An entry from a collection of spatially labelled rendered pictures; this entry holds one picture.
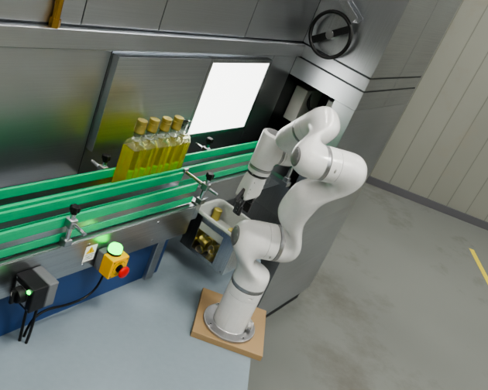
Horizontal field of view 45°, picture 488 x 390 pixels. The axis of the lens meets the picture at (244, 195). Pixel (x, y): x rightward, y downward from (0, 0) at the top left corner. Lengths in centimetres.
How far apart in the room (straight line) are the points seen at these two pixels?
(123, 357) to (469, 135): 489
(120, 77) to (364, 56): 117
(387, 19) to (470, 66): 343
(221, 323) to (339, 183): 69
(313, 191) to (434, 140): 452
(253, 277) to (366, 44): 123
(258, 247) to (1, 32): 93
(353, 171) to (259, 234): 38
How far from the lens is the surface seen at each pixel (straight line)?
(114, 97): 194
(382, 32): 264
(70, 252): 175
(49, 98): 182
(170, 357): 192
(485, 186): 649
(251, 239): 181
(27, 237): 163
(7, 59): 168
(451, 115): 611
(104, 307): 201
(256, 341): 209
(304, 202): 169
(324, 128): 164
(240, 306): 197
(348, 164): 161
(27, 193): 179
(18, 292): 163
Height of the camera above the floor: 205
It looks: 25 degrees down
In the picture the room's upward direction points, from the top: 23 degrees clockwise
